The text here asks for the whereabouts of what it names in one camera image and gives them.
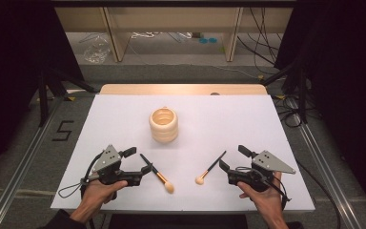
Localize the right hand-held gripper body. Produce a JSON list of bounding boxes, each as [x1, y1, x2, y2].
[[228, 150, 297, 193]]

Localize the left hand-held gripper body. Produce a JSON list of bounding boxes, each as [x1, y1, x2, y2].
[[87, 144, 143, 187]]

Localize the black makeup brush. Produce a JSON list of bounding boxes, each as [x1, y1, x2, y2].
[[139, 154, 175, 195], [194, 150, 228, 186]]

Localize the cream ribbed cup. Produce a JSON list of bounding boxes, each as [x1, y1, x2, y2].
[[148, 106, 179, 144]]

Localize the person's left hand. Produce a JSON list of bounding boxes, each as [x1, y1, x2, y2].
[[71, 179, 129, 223]]

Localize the person's right hand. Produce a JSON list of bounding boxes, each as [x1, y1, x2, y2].
[[236, 171, 286, 223]]

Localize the white board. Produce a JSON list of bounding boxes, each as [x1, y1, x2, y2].
[[50, 94, 316, 214]]

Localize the wooden table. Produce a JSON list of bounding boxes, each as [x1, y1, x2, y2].
[[99, 83, 269, 96]]

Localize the black metal stand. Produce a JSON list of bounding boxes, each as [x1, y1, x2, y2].
[[259, 58, 310, 125], [37, 65, 98, 128]]

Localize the clear plastic bag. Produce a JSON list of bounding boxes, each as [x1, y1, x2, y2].
[[82, 33, 112, 65]]

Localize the blue round discs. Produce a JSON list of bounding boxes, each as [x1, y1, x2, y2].
[[198, 36, 219, 45]]

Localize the right hand-held gripper cable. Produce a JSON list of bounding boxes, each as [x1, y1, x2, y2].
[[234, 165, 292, 205]]

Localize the hand-held gripper cable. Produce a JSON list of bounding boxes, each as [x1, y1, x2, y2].
[[234, 165, 292, 205], [57, 152, 105, 200]]

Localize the left hand-held gripper cable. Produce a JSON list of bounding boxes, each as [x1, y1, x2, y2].
[[57, 152, 105, 200]]

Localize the aluminium rail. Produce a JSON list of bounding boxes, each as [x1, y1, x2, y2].
[[0, 96, 63, 229], [284, 94, 365, 229]]

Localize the black floor cable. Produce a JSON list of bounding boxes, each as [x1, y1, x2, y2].
[[295, 158, 342, 229]]

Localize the wooden shelf frame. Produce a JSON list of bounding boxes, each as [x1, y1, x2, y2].
[[54, 7, 294, 63]]

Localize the bundle of black cables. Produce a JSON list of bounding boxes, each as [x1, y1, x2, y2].
[[236, 7, 284, 66]]

